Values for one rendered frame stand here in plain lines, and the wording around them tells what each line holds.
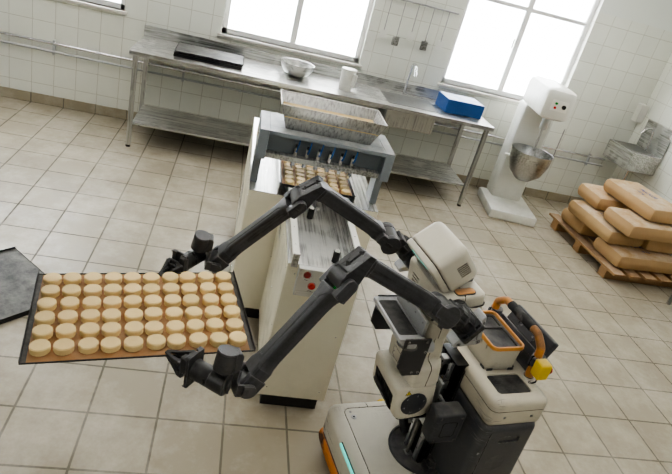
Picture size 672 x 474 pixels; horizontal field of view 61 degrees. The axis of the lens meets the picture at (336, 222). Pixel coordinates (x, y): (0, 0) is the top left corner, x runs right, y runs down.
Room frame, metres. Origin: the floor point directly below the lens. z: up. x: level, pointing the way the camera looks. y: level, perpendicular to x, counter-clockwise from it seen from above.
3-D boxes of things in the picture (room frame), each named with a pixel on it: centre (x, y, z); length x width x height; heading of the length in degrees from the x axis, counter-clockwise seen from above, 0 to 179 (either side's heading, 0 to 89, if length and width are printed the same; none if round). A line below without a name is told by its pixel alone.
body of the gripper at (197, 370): (1.19, 0.24, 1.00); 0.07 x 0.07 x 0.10; 70
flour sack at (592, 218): (5.32, -2.50, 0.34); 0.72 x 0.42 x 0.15; 18
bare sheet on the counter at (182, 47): (5.27, 1.51, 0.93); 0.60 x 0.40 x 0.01; 104
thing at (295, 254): (3.09, 0.34, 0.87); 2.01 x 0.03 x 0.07; 13
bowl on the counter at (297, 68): (5.50, 0.74, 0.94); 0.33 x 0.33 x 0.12
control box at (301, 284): (2.16, -0.02, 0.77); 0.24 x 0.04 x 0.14; 103
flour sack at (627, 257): (5.08, -2.81, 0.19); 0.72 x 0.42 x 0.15; 108
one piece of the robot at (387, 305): (1.75, -0.33, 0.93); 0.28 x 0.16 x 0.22; 25
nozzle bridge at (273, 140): (3.01, 0.17, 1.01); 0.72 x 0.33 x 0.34; 103
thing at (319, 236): (2.52, 0.06, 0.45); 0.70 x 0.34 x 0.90; 13
